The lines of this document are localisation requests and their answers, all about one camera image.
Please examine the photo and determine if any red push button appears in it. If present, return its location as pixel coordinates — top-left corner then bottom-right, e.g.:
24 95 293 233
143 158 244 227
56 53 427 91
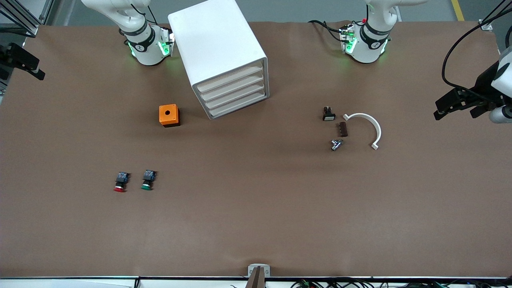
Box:
113 172 130 193

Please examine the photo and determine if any white plastic drawer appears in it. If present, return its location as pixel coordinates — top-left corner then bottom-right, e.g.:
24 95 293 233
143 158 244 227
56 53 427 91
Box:
196 63 265 94
203 82 267 110
199 73 266 102
207 91 268 118

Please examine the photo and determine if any green push button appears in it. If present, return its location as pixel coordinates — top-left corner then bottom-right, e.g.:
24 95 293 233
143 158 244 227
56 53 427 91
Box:
140 170 157 191

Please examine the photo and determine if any white drawer cabinet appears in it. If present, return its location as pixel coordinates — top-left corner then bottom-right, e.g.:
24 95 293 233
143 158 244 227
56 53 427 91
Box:
168 0 270 120

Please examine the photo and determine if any brown table mat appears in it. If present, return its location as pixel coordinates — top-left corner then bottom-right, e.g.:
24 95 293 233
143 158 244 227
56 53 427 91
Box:
0 20 512 279

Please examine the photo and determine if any brown mounting bar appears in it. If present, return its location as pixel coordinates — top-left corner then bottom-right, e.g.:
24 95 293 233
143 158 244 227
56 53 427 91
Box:
246 267 266 288

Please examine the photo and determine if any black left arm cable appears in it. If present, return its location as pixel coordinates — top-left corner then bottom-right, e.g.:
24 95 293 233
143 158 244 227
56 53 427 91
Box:
441 18 512 100

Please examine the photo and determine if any aluminium frame profile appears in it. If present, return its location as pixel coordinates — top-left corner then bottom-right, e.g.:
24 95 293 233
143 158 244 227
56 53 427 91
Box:
0 0 54 36

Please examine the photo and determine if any aluminium frame post with foot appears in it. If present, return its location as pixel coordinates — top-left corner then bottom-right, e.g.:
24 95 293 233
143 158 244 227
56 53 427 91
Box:
479 0 512 32

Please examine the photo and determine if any white curved plastic bracket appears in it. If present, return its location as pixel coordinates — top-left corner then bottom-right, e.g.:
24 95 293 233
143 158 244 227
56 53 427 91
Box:
343 113 382 151

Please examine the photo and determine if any black base cable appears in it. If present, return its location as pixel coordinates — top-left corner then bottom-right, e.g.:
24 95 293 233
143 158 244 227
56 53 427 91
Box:
308 19 345 42

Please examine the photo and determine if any orange button enclosure box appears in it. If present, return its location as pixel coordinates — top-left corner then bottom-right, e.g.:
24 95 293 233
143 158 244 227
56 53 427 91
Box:
159 104 181 128

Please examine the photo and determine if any grey metal bracket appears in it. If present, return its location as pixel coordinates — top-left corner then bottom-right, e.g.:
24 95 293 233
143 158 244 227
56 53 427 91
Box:
248 264 271 278

